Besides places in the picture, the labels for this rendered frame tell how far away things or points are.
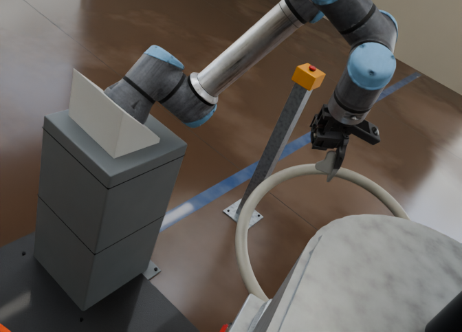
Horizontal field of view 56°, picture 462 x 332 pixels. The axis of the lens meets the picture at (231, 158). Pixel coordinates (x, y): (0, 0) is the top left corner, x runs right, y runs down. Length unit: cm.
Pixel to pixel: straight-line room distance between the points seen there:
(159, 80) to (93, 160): 37
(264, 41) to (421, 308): 132
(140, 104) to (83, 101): 21
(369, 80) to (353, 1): 17
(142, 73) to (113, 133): 25
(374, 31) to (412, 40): 624
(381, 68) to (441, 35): 622
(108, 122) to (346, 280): 135
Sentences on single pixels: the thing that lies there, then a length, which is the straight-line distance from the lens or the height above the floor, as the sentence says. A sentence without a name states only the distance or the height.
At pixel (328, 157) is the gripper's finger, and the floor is 134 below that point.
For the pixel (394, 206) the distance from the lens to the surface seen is 126.
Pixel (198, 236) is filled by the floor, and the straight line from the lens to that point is 262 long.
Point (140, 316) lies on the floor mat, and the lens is 222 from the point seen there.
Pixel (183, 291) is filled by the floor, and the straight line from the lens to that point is 237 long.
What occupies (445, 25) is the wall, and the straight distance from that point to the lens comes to 711.
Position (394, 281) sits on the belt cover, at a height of 167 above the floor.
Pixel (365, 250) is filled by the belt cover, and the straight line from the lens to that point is 35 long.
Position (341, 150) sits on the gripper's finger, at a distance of 109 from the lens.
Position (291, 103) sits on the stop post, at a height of 88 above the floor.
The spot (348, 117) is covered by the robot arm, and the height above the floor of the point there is 148.
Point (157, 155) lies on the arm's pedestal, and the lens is 170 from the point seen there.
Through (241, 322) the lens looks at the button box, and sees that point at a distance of 49.
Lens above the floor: 189
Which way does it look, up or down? 35 degrees down
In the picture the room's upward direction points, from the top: 22 degrees clockwise
